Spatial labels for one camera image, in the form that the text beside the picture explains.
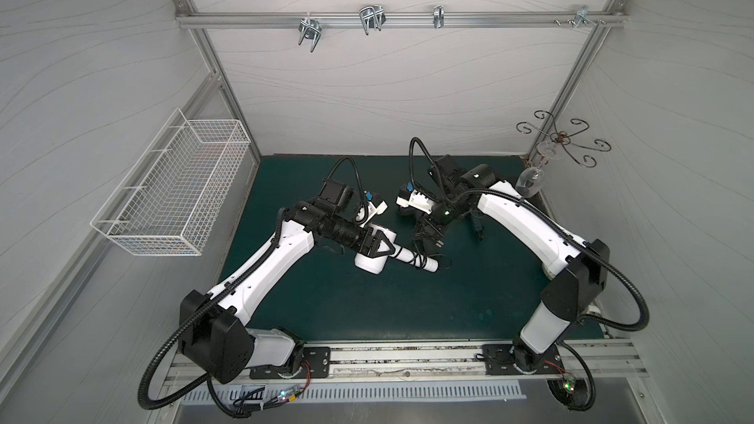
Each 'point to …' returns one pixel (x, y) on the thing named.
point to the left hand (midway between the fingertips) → (385, 250)
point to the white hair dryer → (383, 245)
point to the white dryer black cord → (419, 260)
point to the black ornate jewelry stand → (565, 138)
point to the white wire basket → (169, 202)
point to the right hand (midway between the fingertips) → (415, 232)
